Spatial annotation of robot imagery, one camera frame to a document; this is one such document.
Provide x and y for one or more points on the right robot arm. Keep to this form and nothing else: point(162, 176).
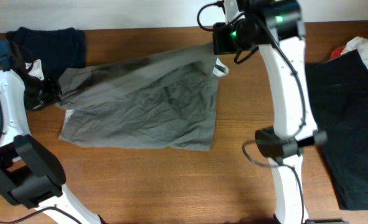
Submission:
point(276, 30)

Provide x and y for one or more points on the black trousers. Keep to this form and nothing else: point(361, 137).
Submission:
point(338, 91)

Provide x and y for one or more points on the red cloth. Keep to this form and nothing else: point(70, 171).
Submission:
point(337, 52)

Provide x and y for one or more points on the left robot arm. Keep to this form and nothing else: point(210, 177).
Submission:
point(30, 175)

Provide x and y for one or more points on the folded navy blue garment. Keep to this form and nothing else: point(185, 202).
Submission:
point(58, 50)

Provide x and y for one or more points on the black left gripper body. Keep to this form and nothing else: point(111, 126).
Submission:
point(42, 94)

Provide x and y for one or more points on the grey shorts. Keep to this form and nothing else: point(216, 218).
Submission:
point(163, 100)

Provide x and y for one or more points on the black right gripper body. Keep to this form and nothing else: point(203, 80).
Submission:
point(230, 39)

